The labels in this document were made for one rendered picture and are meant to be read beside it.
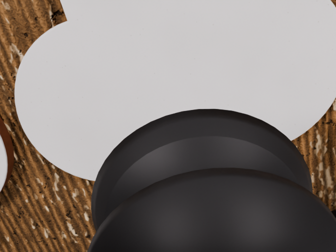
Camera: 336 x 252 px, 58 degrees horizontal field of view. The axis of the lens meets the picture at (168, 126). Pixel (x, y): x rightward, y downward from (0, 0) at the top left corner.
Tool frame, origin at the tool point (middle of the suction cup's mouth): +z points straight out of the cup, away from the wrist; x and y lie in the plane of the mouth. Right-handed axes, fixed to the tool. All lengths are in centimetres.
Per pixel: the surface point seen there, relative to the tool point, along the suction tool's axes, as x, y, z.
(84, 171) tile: 3.7, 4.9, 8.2
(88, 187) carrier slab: 5.3, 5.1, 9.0
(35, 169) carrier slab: 3.9, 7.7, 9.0
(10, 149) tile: 2.5, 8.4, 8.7
